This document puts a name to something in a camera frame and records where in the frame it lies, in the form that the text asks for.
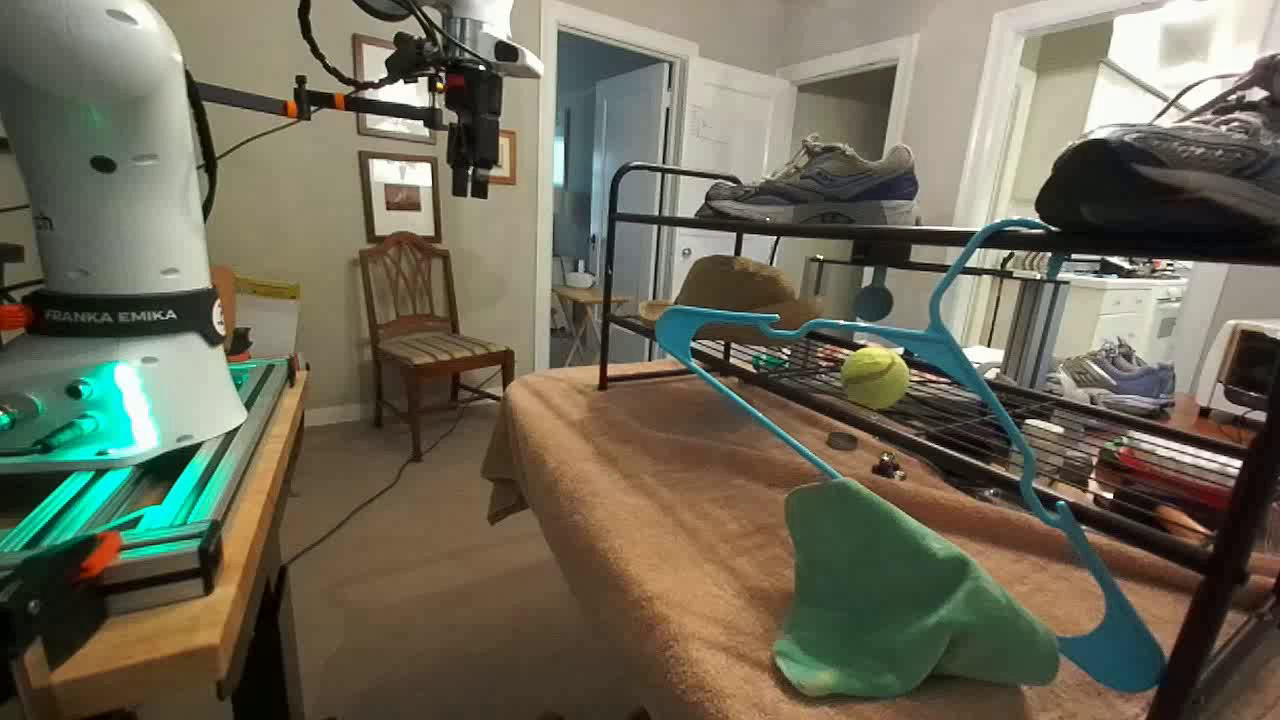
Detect teal plastic hanger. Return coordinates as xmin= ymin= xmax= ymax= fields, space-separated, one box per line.
xmin=651 ymin=214 xmax=1171 ymax=694

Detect white toaster oven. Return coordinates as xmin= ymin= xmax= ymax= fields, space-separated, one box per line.
xmin=1194 ymin=314 xmax=1280 ymax=427

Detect black floor cable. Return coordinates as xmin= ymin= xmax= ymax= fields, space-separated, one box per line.
xmin=282 ymin=439 xmax=420 ymax=571

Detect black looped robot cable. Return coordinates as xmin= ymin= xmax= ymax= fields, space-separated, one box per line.
xmin=292 ymin=0 xmax=404 ymax=92

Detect brown blanket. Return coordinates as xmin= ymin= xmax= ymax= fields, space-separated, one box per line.
xmin=480 ymin=361 xmax=1280 ymax=720

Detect black clamp orange handle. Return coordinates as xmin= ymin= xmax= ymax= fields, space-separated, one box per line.
xmin=0 ymin=527 xmax=129 ymax=672

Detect large framed wall picture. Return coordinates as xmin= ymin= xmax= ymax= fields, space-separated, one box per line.
xmin=350 ymin=30 xmax=446 ymax=145

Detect wooden chair striped seat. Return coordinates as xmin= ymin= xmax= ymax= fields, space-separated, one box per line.
xmin=351 ymin=232 xmax=519 ymax=463

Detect black camera on boom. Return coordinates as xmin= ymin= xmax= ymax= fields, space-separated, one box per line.
xmin=383 ymin=30 xmax=460 ymax=84

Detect black metal shoe rack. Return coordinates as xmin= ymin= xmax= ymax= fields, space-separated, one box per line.
xmin=594 ymin=160 xmax=1280 ymax=720

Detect grey blue sneaker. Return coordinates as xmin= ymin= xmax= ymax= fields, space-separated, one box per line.
xmin=693 ymin=132 xmax=926 ymax=226

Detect straw hat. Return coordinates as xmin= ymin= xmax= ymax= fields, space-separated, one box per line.
xmin=649 ymin=252 xmax=832 ymax=346

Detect black corrugated cable hose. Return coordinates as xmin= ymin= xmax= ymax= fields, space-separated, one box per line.
xmin=182 ymin=72 xmax=225 ymax=224

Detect black grey shoe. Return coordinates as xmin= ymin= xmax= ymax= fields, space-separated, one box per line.
xmin=1033 ymin=51 xmax=1280 ymax=248

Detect yellow white cardboard box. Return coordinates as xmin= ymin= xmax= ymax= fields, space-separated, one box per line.
xmin=228 ymin=266 xmax=310 ymax=362

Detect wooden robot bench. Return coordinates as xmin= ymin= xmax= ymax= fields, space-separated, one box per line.
xmin=17 ymin=354 xmax=312 ymax=720

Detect white storage drawers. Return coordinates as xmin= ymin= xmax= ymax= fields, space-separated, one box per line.
xmin=1051 ymin=266 xmax=1194 ymax=370

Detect framed picture dark photo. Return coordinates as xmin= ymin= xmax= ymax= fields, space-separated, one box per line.
xmin=357 ymin=147 xmax=446 ymax=248

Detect green cloth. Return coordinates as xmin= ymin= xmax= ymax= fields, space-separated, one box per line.
xmin=770 ymin=477 xmax=1065 ymax=704

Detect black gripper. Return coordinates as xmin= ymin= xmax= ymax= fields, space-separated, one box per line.
xmin=439 ymin=61 xmax=508 ymax=203

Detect round blue tag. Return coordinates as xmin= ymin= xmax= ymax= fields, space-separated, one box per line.
xmin=852 ymin=261 xmax=901 ymax=323

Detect black boom rod orange clamps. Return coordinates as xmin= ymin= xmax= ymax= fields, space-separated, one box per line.
xmin=197 ymin=72 xmax=454 ymax=137

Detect white blue sneaker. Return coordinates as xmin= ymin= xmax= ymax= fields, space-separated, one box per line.
xmin=1051 ymin=330 xmax=1180 ymax=415

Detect aluminium rail frame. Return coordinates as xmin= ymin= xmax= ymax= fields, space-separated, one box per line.
xmin=0 ymin=354 xmax=296 ymax=597

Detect red tool box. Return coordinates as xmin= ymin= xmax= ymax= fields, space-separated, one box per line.
xmin=1101 ymin=439 xmax=1249 ymax=518

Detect yellow tennis ball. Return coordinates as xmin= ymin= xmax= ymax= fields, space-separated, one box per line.
xmin=836 ymin=340 xmax=917 ymax=413

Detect small gold framed picture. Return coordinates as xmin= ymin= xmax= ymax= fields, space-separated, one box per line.
xmin=483 ymin=129 xmax=519 ymax=187

